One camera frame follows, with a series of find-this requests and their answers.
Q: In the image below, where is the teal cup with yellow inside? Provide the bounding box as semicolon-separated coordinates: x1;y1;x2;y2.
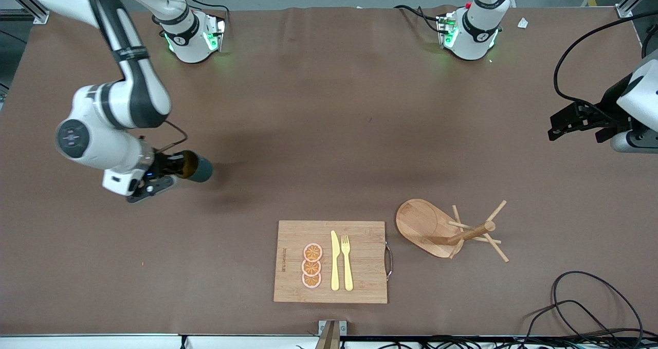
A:
177;151;214;183

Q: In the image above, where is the wooden cup rack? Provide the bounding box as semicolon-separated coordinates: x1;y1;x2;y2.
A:
396;199;509;263

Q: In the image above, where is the brown table cover sheet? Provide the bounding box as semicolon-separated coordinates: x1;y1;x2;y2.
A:
0;6;658;337

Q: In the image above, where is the yellow plastic knife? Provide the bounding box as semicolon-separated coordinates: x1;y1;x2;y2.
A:
331;230;340;291

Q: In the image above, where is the yellow plastic fork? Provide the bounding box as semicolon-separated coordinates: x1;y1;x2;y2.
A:
341;235;354;292

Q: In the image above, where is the wooden cutting board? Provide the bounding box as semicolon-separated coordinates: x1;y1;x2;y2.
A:
273;221;394;304

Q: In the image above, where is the black looped cable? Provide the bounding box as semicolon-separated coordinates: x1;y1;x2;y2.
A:
551;271;644;339
524;300;617;347

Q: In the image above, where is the black right base cable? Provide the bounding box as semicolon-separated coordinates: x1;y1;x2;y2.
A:
182;0;230;23

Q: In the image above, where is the black base cable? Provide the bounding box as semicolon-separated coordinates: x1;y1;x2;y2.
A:
395;5;444;33
182;0;230;23

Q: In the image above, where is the black left base cable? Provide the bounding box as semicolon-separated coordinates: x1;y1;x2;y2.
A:
395;5;444;33

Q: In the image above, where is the aluminium profile bracket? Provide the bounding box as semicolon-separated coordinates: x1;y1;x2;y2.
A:
317;320;348;349

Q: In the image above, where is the black cable bundle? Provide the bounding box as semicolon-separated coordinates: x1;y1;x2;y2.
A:
344;331;658;349

